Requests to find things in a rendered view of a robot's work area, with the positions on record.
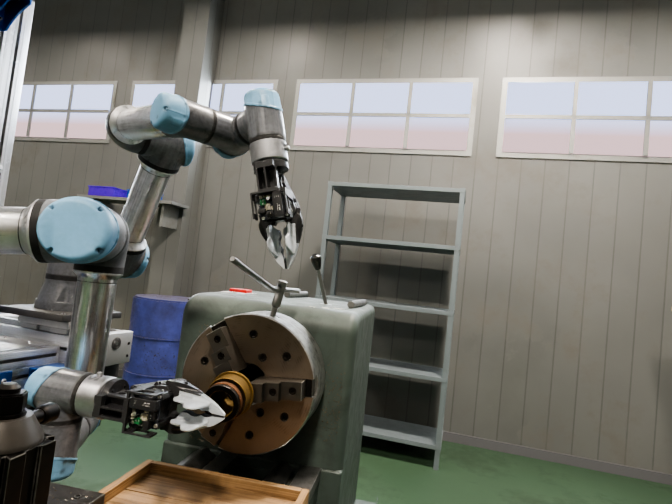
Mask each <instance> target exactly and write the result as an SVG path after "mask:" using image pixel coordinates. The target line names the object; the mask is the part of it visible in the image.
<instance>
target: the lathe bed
mask: <svg viewBox="0 0 672 504"><path fill-rule="evenodd" d="M238 456H239V455H238V454H233V453H230V452H227V451H224V450H223V451H222V452H221V453H220V454H219V455H218V456H217V457H216V455H215V454H214V453H212V452H211V451H210V450H209V449H208V448H207V447H205V448H202V449H199V450H196V451H194V452H193V453H191V454H190V455H189V456H187V457H186V458H185V459H184V460H182V461H181V462H180V463H178V464H177V465H181V466H187V467H192V468H197V469H203V470H208V471H213V472H219V473H224V474H229V475H234V476H240V477H245V478H250V479H256V480H261V481H266V482H271V483H277V484H282V485H287V486H293V487H298V488H302V489H308V490H309V498H308V504H316V503H317V494H318V485H319V481H320V474H321V468H318V467H312V466H307V465H302V466H301V467H300V469H299V471H298V472H297V474H294V469H293V468H292V467H291V466H290V465H288V463H287V462H285V461H284V462H282V463H280V464H277V465H275V466H274V467H273V468H272V469H271V470H270V469H264V468H259V467H254V466H248V465H243V464H238Z"/></svg>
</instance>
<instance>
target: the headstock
mask: <svg viewBox="0 0 672 504"><path fill-rule="evenodd" d="M252 293H256V294H236V293H228V292H207V293H198V294H195V295H193V296H192V297H191V298H190V299H189V300H188V302H187V303H186V306H185V309H184V313H183V320H182V328H181V336H180V343H179V351H178V359H177V367H176V374H175V379H177V378H182V371H183V366H184V363H185V359H186V357H187V354H188V352H189V350H190V348H191V346H192V345H193V343H194V342H195V340H196V339H197V338H198V336H199V335H200V334H201V333H202V332H203V331H204V330H205V329H206V327H207V328H208V327H209V326H211V325H212V326H213V325H215V324H217V323H218V322H220V321H222V320H224V318H225V317H228V316H231V315H236V314H242V313H248V312H255V311H271V309H272V305H271V303H272V300H273V297H274V293H267V292H259V291H252ZM327 302H328V304H331V305H323V304H320V303H324V302H323V299H317V298H309V297H290V298H286V297H285V296H283V299H282V303H281V306H280V307H279V308H278V310H277V313H281V314H284V315H286V316H289V317H291V318H292V319H294V320H296V321H297V322H299V323H300V324H301V325H302V326H304V327H305V328H306V329H307V330H308V332H309V333H310V334H311V335H312V337H313V338H314V340H315V341H316V343H317V345H318V347H319V349H320V351H321V354H322V357H323V361H324V367H325V384H324V390H323V394H322V397H324V398H322V397H321V400H320V402H319V405H318V407H317V408H316V410H315V412H314V413H313V414H312V416H311V417H310V418H309V420H308V421H307V422H306V424H305V425H304V426H303V427H302V429H301V430H300V431H299V433H298V434H297V435H296V436H295V437H294V438H293V439H292V440H291V441H289V442H288V443H287V444H285V445H284V446H282V447H281V448H279V449H277V450H274V451H272V452H269V453H266V454H261V455H254V456H257V457H263V458H268V459H274V460H279V461H285V462H290V463H296V464H301V465H307V466H312V467H318V468H324V469H329V470H341V469H343V468H344V465H345V462H346V460H347V457H348V454H349V452H350V449H351V446H352V444H353V441H354V438H355V436H356V433H357V430H358V428H359V425H360V422H361V419H362V417H363V414H364V411H365V402H366V392H367V383H368V373H369V364H370V355H371V345H372V336H373V326H374V317H375V309H374V307H373V306H371V305H368V304H366V305H363V306H359V307H355V308H348V306H347V303H348V302H343V301H334V300H327ZM309 306H312V307H309ZM322 307H327V308H330V309H327V308H322ZM335 308H340V309H335ZM204 324H205V325H206V326H205V325H204ZM207 325H208V326H207ZM202 329H203V330H202ZM199 331H200V332H201V333H200V332H199ZM331 361H332V362H331ZM329 363H330V365H329ZM336 363H337V364H336ZM327 365H329V366H327ZM341 365H342V366H341ZM326 372H327V373H326ZM340 373H341V374H342V375H341V374H340ZM344 373H345V374H344ZM250 374H251V378H252V380H255V379H257V378H258V377H260V376H264V374H263V372H262V371H261V369H260V368H258V367H257V366H255V365H253V364H252V365H251V369H250ZM328 374H329V375H328ZM337 377H338V379H337ZM329 378H330V379H329ZM341 379H342V380H341ZM332 381H334V382H332ZM327 382H328V383H327ZM340 382H341V383H340ZM328 384H329V385H328ZM336 385H337V386H336ZM325 386H326V387H325ZM329 386H330V387H329ZM341 386H342V387H341ZM335 387H336V388H335ZM325 388H326V389H327V390H326V389H325ZM329 388H330V389H329ZM333 388H335V389H334V390H333ZM339 388H341V389H339ZM329 390H330V391H329ZM332 390H333V391H332ZM338 390H339V391H338ZM329 393H330V394H329ZM337 394H338V395H340V396H338V395H337ZM326 396H327V397H326ZM328 400H329V401H328ZM333 400H335V401H337V402H335V401H333ZM338 401H339V403H338ZM328 402H329V403H328ZM340 404H341V405H340ZM337 405H339V406H337ZM332 406H333V407H332ZM331 407H332V408H331ZM326 408H327V409H326ZM322 409H323V410H324V411H323V410H322ZM332 410H333V411H334V412H333V411H332ZM339 411H340V412H339ZM325 412H326V413H325ZM338 412H339V413H338ZM330 413H331V415H330ZM333 413H334V414H333ZM327 414H328V416H327ZM322 415H323V416H322ZM337 416H338V418H339V419H338V418H337ZM325 419H326V420H325ZM331 419H332V421H331ZM335 419H337V420H338V421H337V420H335ZM322 421H324V422H322ZM327 421H328V423H326V422H327ZM335 423H337V424H335ZM331 424H332V425H331ZM338 426H339V427H338ZM323 427H325V428H323ZM334 428H335V429H334ZM329 429H330V430H329ZM326 430H327V431H326ZM192 432H193V433H192ZM336 432H338V433H336ZM190 434H191V435H190ZM192 437H193V438H192ZM200 437H201V438H200ZM330 438H331V439H330ZM167 439H168V440H170V441H174V442H179V443H185V444H191V445H196V446H202V447H207V448H213V449H218V450H222V449H220V448H218V446H219V445H217V444H216V445H215V446H214V445H213V444H211V443H210V442H208V441H207V440H205V439H204V438H203V437H202V436H201V433H200V432H199V431H197V430H194V431H190V432H185V433H181V434H170V433H168V436H167ZM199 439H200V440H199ZM318 439H319V440H318ZM202 440H203V441H202ZM324 440H325V441H324ZM326 440H327V441H326Z"/></svg>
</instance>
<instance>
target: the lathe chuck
mask: <svg viewBox="0 0 672 504"><path fill-rule="evenodd" d="M266 314H270V312H260V311H258V312H248V313H242V314H236V315H231V316H228V317H225V318H224V320H225V321H226V323H227V326H228V328H229V330H230V332H231V334H232V336H233V338H234V340H235V342H236V344H237V346H238V348H239V350H240V353H241V355H242V357H243V359H244V361H245V363H250V364H253V365H255V366H257V367H258V368H260V369H261V371H262V372H263V374H264V376H267V377H282V378H297V379H312V380H314V379H315V390H314V396H312V397H304V398H303V400H302V401H291V400H280V401H279V402H272V401H264V402H263V403H252V405H251V406H250V408H249V409H248V410H247V411H246V412H245V413H243V414H241V415H239V416H238V417H236V418H235V420H234V421H233V423H232V425H231V426H230V428H229V430H228V431H227V433H226V434H225V436H224V438H223V439H222V441H221V443H220V444H219V446H218V448H220V449H222V450H225V451H227V452H230V453H233V454H238V455H245V456H254V455H261V454H266V453H269V452H272V451H274V450H277V449H279V448H281V447H282V446H284V445H285V444H287V443H288V442H289V441H291V440H292V439H293V438H294V437H295V436H296V435H297V434H298V433H299V431H300V430H301V429H302V427H303V426H304V425H305V424H306V422H307V421H308V420H309V418H310V417H311V416H312V414H313V412H314V411H315V409H316V406H317V404H318V402H319V399H320V395H321V390H322V380H323V377H322V366H321V362H320V358H319V355H318V352H317V350H316V348H315V346H314V344H313V342H312V341H311V339H310V338H309V337H308V335H307V334H306V333H305V332H304V331H303V330H302V329H301V328H300V327H299V326H298V325H297V324H295V323H294V322H292V321H291V320H289V319H287V318H285V317H283V316H281V315H278V314H276V317H278V318H275V317H272V316H269V315H266ZM224 320H222V321H224ZM222 321H220V322H222ZM220 322H218V323H217V324H219V323H220ZM217 324H215V325H217ZM215 325H213V326H215ZM213 326H212V325H211V326H209V327H208V328H206V329H205V330H204V331H203V332H202V333H201V334H200V335H199V336H198V338H197V339H196V340H195V342H194V343H193V345H192V346H191V348H190V350H189V352H188V354H187V357H186V359H185V363H184V366H183V371H182V378H183V379H186V380H188V381H190V384H192V385H194V386H195V387H197V388H198V389H199V390H201V391H202V392H204V394H205V393H206V391H207V390H208V388H209V386H210V385H211V384H212V383H213V381H214V379H215V378H216V375H215V373H214V371H213V368H215V367H216V365H215V363H214V361H213V359H212V357H211V354H213V353H214V351H213V349H212V347H211V345H210V343H209V341H208V339H207V337H206V335H207V334H209V333H211V332H212V329H211V327H213Z"/></svg>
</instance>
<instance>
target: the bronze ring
mask: <svg viewBox="0 0 672 504"><path fill-rule="evenodd" d="M225 392H226V393H227V394H229V395H230V397H231V398H232V400H230V399H229V398H228V397H227V395H226V393H225ZM205 394H206V395H207V396H209V397H210V398H211V399H212V400H213V401H215V402H216V403H217V404H218V405H219V406H220V407H221V409H222V410H223V411H224V412H225V419H224V420H223V421H221V422H219V423H225V422H228V421H230V420H232V419H234V418H236V417H238V416H239V415H241V414H243V413H245V412H246V411H247V410H248V409H249V408H250V406H251V405H252V403H253V399H254V390H253V386H252V384H251V382H250V381H249V379H248V378H247V377H246V376H244V375H243V374H241V373H239V372H236V371H227V372H224V373H222V374H220V375H219V376H217V377H216V378H215V379H214V381H213V383H212V384H211V385H210V386H209V388H208V390H207V391H206V393H205Z"/></svg>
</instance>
